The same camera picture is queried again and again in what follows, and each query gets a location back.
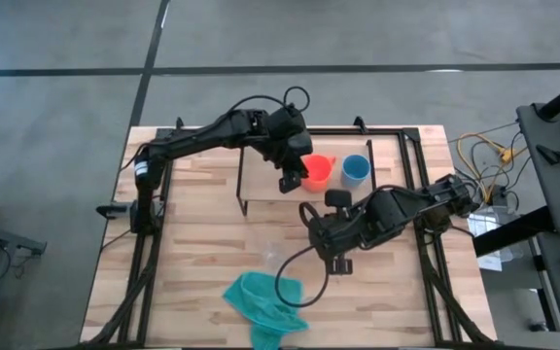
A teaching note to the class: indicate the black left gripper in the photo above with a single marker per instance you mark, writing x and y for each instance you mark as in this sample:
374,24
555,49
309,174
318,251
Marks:
290,138

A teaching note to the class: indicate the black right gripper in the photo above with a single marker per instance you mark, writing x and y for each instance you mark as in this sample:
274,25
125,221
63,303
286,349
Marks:
336,231

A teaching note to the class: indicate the blue plastic cup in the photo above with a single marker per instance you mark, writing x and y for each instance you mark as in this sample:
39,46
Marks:
356,169

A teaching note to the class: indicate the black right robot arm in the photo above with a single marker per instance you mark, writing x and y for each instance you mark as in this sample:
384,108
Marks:
406,206

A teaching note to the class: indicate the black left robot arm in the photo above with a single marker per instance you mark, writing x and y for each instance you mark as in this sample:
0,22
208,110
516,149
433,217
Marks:
197,138

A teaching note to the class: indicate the wooden shelf with black legs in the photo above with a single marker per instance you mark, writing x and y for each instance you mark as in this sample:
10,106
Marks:
260,180

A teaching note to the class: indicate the clear plastic cup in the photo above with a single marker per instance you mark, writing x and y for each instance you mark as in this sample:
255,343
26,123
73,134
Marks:
274,254

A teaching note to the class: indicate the teal cloth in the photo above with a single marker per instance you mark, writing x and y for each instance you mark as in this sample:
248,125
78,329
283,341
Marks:
260,306

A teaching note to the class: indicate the white paper sheets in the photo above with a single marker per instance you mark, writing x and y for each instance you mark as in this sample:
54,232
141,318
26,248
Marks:
486,238

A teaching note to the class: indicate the black crossbeam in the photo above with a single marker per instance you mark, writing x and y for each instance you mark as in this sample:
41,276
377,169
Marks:
513,231

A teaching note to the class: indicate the gray side table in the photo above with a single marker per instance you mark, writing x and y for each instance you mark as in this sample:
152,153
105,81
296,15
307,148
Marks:
552,194

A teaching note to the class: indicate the black metal table frame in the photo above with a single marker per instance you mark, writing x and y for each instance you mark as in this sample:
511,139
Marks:
435,301

